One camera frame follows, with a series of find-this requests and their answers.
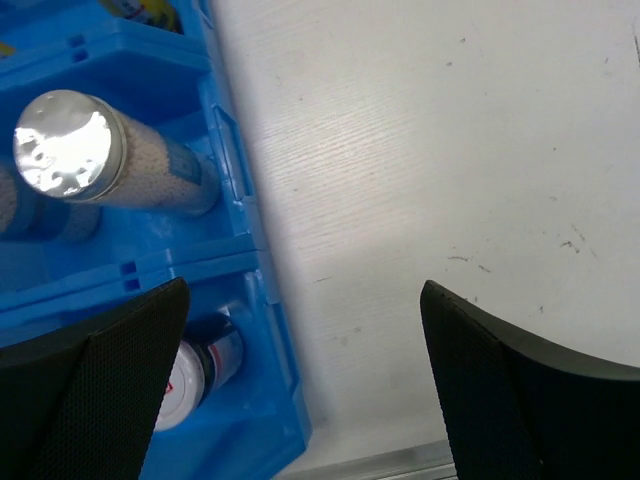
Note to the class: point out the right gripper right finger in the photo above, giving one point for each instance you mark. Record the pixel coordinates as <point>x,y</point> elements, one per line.
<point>518,406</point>

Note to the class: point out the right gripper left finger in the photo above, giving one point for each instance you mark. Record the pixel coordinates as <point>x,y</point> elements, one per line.
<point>81,402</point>

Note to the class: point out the short spice jar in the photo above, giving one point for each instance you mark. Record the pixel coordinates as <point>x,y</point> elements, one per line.
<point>210,354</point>

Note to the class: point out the tall silver-capped shaker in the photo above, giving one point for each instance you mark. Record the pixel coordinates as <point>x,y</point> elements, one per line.
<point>77,148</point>
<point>27,216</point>

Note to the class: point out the blue near storage bin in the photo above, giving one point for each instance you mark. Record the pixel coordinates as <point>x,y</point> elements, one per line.
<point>254,425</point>

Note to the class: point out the blue storage bin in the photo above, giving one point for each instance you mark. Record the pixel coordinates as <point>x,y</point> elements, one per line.
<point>175,83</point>
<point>254,425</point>
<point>32,24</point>

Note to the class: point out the blue middle storage bin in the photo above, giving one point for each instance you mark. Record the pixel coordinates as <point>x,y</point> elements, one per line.
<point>175,83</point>

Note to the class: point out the blue far storage bin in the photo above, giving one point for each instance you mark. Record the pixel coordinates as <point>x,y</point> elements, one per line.
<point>32,24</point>

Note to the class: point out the front aluminium frame rail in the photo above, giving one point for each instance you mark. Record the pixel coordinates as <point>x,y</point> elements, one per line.
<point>432,461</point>

